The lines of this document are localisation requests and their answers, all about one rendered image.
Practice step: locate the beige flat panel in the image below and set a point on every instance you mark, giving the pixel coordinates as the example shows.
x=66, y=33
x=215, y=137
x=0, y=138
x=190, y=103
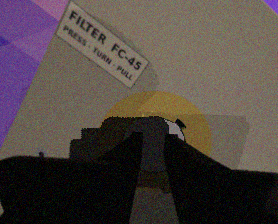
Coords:
x=209, y=65

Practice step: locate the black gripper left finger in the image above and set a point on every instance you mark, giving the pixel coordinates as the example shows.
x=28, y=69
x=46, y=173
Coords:
x=105, y=185

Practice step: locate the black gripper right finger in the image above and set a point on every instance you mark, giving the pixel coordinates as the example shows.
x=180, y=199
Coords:
x=205, y=191

